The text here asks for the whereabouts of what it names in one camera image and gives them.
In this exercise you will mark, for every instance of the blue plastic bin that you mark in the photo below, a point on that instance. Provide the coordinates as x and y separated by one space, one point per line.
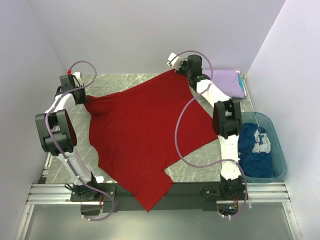
278 161

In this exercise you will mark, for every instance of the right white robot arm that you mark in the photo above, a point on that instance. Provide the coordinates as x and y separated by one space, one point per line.
226 122

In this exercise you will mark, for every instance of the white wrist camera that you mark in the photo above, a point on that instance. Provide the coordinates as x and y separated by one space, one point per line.
174 61
77 77

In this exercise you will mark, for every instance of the folded purple t shirt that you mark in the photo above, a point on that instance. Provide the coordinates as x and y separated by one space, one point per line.
225 85

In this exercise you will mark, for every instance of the folded pink t shirt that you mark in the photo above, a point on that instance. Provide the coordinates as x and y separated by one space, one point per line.
243 77

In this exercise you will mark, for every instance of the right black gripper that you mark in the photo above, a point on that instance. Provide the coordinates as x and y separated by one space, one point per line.
184 63

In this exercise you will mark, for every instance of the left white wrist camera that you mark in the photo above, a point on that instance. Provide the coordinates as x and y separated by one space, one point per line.
77 77

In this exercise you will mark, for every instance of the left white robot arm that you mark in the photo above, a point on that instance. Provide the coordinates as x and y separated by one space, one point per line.
56 133

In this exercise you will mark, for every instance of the black base beam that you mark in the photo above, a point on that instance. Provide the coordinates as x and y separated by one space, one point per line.
204 196

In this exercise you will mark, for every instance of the folded light blue t shirt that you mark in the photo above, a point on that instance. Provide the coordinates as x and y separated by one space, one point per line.
240 81

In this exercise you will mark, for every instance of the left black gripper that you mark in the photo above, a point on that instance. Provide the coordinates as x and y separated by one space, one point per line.
83 99

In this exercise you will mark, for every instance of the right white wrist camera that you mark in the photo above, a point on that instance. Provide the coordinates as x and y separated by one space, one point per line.
174 61

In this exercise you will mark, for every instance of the red t shirt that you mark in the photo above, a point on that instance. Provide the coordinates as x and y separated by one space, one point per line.
133 132

